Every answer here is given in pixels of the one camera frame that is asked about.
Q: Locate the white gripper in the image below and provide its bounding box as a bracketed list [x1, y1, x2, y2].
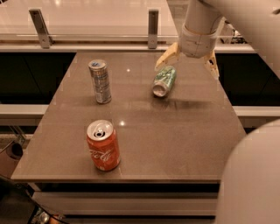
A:
[155, 25, 220, 80]

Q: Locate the green soda can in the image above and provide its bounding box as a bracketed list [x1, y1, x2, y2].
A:
[152, 66, 177, 97]

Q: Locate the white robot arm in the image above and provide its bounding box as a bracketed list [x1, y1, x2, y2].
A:
[155, 0, 280, 224]

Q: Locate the tall silver slim can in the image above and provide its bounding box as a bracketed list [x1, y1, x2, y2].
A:
[88, 59, 111, 104]

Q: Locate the orange soda can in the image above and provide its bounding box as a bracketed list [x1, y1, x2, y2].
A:
[87, 120, 120, 172]

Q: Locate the middle metal rail bracket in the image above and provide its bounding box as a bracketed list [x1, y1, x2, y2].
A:
[148, 9, 158, 49]

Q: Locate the metal rail bracket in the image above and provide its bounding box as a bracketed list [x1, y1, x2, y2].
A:
[148, 9, 158, 49]
[29, 9, 53, 49]

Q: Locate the glass barrier rail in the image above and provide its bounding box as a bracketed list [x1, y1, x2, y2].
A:
[0, 34, 256, 53]

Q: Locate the left metal rail bracket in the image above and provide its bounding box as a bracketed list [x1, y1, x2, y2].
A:
[29, 9, 53, 49]

